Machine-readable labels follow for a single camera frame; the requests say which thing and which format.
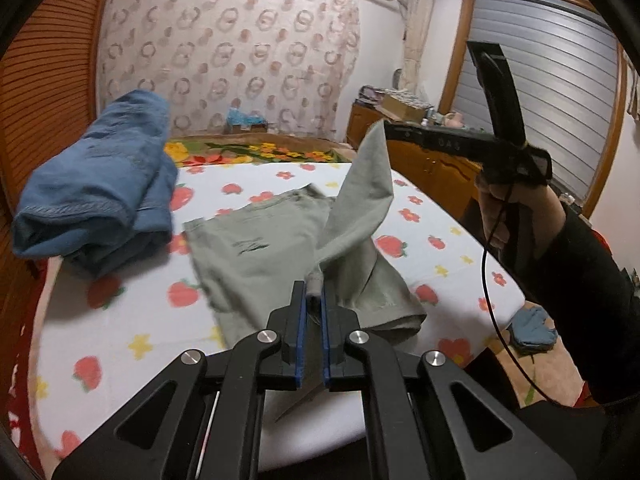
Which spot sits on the cardboard box with blue wrap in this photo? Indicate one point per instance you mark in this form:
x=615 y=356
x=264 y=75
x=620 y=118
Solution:
x=245 y=122

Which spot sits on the floral blanket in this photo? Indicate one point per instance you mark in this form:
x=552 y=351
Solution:
x=270 y=150

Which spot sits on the blue cloth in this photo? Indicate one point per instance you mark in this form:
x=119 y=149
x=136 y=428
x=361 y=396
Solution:
x=532 y=327

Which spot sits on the blue jeans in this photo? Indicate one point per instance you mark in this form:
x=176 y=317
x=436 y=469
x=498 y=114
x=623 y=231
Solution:
x=100 y=175

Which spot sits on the person's right forearm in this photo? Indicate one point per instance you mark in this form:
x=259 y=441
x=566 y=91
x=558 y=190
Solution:
x=590 y=285

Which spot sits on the wooden cabinet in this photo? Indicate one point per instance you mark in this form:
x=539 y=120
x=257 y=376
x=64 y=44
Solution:
x=430 y=170

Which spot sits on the beige window curtain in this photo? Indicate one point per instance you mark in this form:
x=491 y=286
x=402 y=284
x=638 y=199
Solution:
x=417 y=35

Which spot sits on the window with grey blinds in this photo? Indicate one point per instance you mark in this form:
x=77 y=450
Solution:
x=550 y=60

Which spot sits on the person's right hand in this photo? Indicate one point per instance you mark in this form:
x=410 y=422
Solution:
x=492 y=220

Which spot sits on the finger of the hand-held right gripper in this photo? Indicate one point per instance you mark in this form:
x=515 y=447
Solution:
x=440 y=140

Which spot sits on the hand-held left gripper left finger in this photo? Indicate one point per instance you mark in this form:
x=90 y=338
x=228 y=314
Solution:
x=300 y=340

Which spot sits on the grey-green pants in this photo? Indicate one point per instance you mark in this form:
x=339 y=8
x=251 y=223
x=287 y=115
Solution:
x=240 y=260

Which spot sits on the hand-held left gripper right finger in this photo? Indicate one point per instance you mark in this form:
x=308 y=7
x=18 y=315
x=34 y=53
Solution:
x=326 y=345

